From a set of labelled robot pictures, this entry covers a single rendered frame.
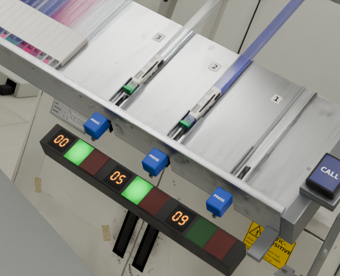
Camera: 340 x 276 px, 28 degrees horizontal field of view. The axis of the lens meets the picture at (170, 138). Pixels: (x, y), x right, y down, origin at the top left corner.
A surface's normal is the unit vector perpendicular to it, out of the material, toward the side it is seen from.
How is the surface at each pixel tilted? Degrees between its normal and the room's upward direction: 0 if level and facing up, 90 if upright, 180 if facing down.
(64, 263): 0
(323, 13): 90
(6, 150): 0
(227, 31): 90
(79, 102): 133
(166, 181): 90
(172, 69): 43
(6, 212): 0
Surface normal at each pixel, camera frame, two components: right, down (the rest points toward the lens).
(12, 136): 0.34, -0.88
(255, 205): -0.62, 0.69
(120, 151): -0.52, 0.12
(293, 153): -0.10, -0.56
